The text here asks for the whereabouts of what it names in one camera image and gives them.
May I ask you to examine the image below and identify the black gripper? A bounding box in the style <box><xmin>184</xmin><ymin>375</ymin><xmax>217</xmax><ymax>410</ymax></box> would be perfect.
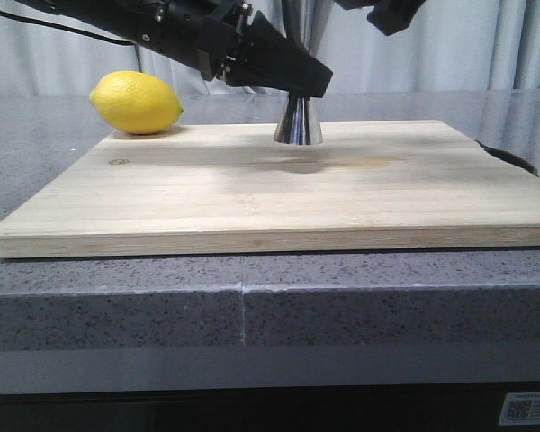
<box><xmin>196</xmin><ymin>0</ymin><xmax>378</xmax><ymax>97</ymax></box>

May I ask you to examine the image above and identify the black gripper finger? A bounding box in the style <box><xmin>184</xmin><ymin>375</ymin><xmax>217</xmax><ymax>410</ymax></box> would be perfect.
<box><xmin>367</xmin><ymin>0</ymin><xmax>425</xmax><ymax>36</ymax></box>

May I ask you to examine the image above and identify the steel double jigger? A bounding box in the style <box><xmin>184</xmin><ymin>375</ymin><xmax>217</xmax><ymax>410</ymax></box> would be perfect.
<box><xmin>274</xmin><ymin>0</ymin><xmax>334</xmax><ymax>146</ymax></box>

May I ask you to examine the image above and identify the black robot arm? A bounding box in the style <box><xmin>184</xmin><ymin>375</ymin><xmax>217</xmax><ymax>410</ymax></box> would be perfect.
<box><xmin>27</xmin><ymin>0</ymin><xmax>332</xmax><ymax>97</ymax></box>

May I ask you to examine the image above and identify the grey curtain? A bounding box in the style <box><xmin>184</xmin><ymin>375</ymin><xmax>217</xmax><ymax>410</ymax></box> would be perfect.
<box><xmin>0</xmin><ymin>1</ymin><xmax>540</xmax><ymax>96</ymax></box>

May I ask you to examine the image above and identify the wooden cutting board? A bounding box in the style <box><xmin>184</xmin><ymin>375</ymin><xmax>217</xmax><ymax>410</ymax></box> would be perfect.
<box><xmin>0</xmin><ymin>120</ymin><xmax>540</xmax><ymax>258</ymax></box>

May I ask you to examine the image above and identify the yellow lemon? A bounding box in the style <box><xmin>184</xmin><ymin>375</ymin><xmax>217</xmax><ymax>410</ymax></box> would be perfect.
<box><xmin>89</xmin><ymin>70</ymin><xmax>184</xmax><ymax>135</ymax></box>

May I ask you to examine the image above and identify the white QR label sticker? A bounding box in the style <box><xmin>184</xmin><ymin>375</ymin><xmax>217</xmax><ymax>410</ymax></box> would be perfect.
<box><xmin>498</xmin><ymin>392</ymin><xmax>540</xmax><ymax>427</ymax></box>

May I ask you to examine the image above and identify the black board handle strap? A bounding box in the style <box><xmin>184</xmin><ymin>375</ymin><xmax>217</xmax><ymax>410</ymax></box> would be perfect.
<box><xmin>475</xmin><ymin>139</ymin><xmax>538</xmax><ymax>177</ymax></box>

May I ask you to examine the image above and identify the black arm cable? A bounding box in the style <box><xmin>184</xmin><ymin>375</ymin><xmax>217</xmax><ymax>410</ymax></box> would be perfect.
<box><xmin>0</xmin><ymin>0</ymin><xmax>139</xmax><ymax>47</ymax></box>

